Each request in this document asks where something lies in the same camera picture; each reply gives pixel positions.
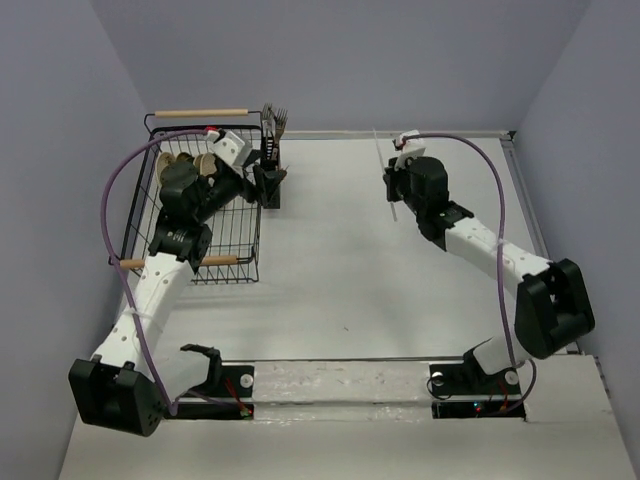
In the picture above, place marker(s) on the plain cream plate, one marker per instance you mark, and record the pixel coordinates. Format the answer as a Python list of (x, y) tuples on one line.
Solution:
[(205, 163)]

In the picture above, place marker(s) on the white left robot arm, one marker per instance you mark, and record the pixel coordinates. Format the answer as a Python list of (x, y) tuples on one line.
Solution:
[(121, 387)]

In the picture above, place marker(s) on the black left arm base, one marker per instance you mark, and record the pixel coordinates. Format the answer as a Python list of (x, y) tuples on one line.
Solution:
[(228, 399)]

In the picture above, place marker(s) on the all silver fork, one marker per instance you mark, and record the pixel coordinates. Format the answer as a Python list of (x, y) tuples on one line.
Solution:
[(267, 117)]

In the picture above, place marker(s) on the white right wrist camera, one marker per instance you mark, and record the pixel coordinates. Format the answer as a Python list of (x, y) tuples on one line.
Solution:
[(409, 144)]

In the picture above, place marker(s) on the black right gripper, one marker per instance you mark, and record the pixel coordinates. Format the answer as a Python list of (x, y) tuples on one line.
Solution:
[(397, 167)]

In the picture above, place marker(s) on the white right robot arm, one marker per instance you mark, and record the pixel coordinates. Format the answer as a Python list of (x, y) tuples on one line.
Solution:
[(551, 307)]

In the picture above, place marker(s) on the black wire dish rack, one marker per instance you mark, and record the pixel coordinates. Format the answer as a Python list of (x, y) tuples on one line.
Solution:
[(233, 254)]

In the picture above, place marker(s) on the black perforated utensil caddy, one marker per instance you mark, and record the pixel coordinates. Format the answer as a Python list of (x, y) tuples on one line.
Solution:
[(272, 166)]

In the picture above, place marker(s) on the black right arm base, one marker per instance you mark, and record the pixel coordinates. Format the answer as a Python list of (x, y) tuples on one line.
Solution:
[(459, 394)]

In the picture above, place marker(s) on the black fork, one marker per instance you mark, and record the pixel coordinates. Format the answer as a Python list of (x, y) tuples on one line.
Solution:
[(280, 120)]

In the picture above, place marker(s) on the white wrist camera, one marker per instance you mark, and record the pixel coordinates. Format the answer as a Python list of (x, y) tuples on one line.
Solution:
[(232, 149), (409, 144)]

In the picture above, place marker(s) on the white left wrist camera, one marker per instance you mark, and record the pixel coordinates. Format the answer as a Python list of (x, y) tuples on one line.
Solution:
[(232, 149)]

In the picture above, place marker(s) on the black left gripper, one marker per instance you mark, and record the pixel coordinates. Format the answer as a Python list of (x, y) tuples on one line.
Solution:
[(247, 189)]

